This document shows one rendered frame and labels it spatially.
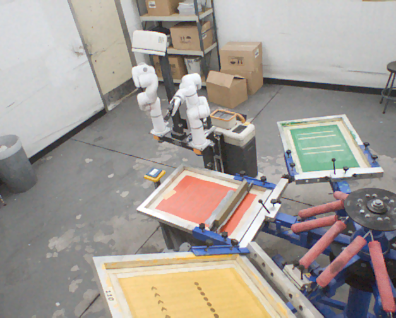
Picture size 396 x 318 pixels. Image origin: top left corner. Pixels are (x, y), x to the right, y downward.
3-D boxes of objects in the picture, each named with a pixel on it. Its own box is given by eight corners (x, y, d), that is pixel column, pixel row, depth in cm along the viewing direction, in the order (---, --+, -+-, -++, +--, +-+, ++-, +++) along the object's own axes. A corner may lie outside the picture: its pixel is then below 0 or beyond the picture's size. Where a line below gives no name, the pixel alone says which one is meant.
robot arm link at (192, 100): (191, 77, 255) (195, 88, 238) (197, 93, 262) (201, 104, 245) (180, 81, 256) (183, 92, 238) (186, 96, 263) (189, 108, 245)
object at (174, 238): (167, 250, 271) (155, 211, 247) (170, 247, 273) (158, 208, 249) (218, 272, 247) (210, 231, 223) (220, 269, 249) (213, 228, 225)
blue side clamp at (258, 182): (234, 184, 258) (232, 177, 254) (237, 180, 261) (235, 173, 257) (271, 195, 243) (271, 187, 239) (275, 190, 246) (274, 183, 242)
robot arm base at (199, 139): (200, 135, 284) (197, 118, 275) (212, 139, 277) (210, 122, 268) (188, 144, 275) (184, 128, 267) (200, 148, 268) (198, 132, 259)
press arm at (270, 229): (184, 206, 259) (182, 200, 256) (188, 201, 263) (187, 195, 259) (364, 268, 195) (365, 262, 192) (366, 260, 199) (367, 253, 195)
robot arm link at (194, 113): (188, 124, 270) (184, 106, 261) (204, 120, 271) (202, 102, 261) (189, 130, 262) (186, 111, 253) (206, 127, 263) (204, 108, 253)
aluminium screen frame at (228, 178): (138, 212, 248) (136, 209, 246) (183, 166, 285) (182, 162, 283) (236, 251, 207) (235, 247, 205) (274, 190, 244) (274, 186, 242)
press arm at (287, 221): (266, 221, 217) (266, 215, 214) (270, 214, 221) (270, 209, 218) (294, 229, 208) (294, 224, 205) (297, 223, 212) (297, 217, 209)
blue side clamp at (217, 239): (193, 237, 223) (191, 229, 219) (197, 231, 226) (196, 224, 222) (235, 253, 207) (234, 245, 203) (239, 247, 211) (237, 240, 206)
